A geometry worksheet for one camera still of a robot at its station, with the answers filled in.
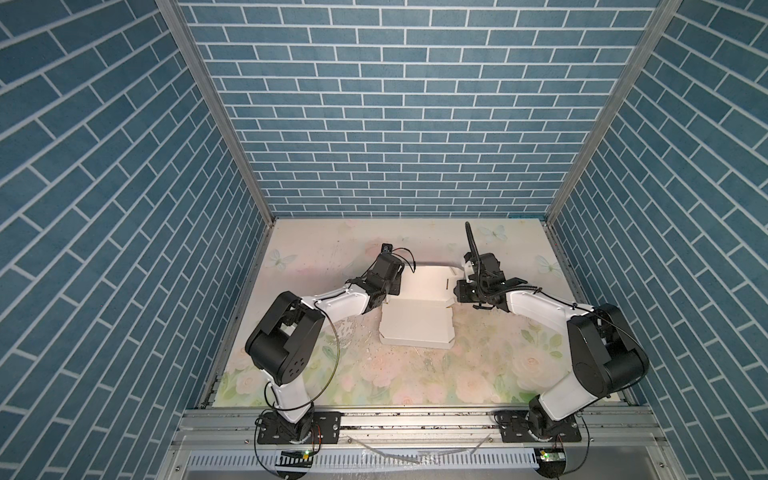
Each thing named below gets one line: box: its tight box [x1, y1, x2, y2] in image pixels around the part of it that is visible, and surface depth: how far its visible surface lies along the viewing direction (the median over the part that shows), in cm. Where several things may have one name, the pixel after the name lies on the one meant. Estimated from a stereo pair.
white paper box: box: [379, 265, 458, 349], surface depth 93 cm
